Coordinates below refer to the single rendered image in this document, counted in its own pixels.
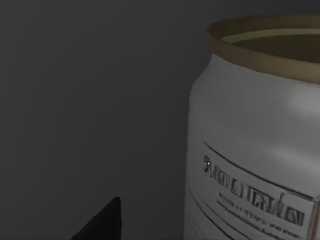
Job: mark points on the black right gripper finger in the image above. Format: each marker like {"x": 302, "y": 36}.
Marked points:
{"x": 107, "y": 222}

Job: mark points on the white can with gold rim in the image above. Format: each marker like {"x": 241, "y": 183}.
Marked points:
{"x": 255, "y": 140}

